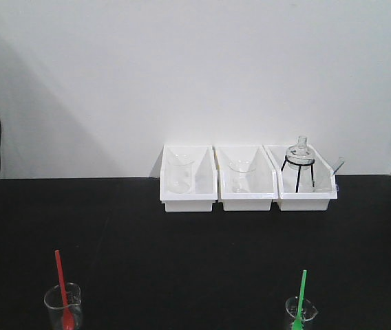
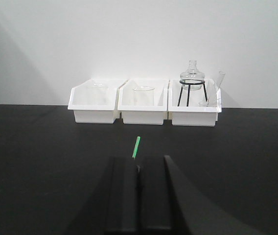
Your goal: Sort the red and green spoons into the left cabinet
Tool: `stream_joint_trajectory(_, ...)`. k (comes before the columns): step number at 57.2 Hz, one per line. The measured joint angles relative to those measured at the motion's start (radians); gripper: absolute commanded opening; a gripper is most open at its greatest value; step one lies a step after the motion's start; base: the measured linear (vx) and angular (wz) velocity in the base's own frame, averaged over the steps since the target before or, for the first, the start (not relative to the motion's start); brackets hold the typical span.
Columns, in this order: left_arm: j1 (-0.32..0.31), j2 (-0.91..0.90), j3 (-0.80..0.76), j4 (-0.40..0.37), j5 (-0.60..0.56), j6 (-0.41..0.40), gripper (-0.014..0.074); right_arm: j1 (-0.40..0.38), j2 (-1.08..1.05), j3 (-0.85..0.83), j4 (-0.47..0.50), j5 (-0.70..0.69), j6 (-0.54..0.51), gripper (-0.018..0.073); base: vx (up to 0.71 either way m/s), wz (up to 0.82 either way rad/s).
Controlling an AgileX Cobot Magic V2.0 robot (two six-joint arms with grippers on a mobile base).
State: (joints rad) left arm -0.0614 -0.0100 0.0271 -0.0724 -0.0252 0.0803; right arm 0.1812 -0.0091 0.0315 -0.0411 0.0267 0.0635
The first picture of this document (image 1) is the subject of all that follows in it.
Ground green plastic spoon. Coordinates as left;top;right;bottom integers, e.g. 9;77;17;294
290;269;307;330

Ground red plastic spoon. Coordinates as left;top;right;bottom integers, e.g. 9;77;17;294
54;250;75;330

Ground glass beaker in left bin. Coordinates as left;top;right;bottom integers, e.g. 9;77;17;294
166;153;193;194

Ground left white storage bin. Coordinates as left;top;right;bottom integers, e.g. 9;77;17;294
160;144;218;212

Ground white storage bin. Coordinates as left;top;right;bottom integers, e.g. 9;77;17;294
264;145;337;211
160;144;218;212
215;145;278;211

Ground glass funnel in middle bin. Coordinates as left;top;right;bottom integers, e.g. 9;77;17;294
229;160;256;193

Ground middle white storage bin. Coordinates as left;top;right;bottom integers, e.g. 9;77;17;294
215;145;278;211

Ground round glass flask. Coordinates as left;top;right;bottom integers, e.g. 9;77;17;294
286;135;315;166

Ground right white storage bin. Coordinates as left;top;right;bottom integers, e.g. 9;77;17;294
264;145;337;211

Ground glass tube in right bin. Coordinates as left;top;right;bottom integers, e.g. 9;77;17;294
330;157;346;176

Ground right glass beaker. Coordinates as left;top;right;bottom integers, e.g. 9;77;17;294
284;296;318;330

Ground black wire tripod stand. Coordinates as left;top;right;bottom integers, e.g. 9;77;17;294
281;155;315;193

